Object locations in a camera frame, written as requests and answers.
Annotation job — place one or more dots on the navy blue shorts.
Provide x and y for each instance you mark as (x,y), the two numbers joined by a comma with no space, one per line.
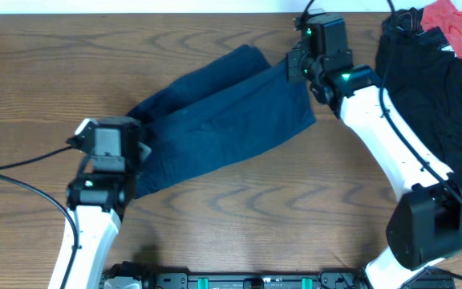
(237,107)

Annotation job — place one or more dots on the black garment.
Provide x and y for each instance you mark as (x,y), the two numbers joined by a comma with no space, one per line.
(424,80)

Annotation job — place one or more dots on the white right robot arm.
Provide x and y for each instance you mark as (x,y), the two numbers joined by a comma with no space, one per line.
(426,226)

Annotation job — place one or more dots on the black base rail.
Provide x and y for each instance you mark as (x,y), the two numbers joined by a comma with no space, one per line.
(135,275)

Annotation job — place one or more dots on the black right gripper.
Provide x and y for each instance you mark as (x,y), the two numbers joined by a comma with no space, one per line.
(293,66)

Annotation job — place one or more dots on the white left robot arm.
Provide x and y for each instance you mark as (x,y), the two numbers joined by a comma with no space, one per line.
(96,201)

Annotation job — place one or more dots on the red garment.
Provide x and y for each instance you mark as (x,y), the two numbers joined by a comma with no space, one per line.
(443,14)

